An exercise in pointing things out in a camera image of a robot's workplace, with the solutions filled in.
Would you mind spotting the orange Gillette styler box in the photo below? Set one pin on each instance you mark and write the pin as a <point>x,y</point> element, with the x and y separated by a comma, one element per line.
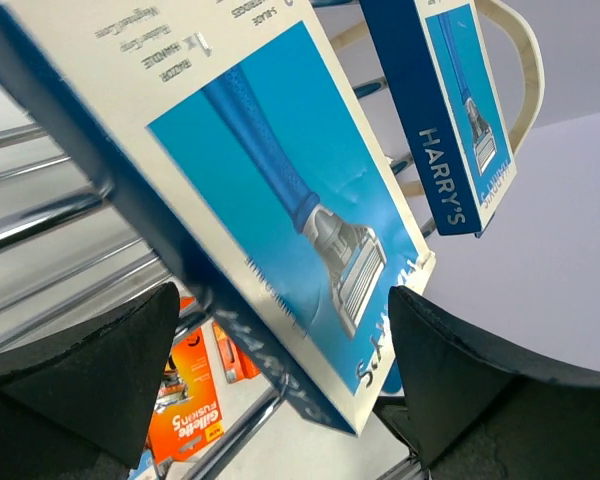
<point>236,364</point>

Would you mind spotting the orange Gillette Fusion5 box centre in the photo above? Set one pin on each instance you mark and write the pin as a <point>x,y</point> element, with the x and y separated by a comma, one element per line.
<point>187,416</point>

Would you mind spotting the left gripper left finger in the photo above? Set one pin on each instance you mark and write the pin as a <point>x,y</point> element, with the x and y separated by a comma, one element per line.
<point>77,404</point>

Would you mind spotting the cream metal-rod shelf rack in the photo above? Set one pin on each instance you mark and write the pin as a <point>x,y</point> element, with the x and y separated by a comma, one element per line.
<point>66,254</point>

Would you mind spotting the blue Harry's box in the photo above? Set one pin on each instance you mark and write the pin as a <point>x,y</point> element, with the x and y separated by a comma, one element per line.
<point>434,60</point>
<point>228,136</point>

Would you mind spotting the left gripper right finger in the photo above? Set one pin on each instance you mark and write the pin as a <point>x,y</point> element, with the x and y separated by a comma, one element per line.
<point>477,406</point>

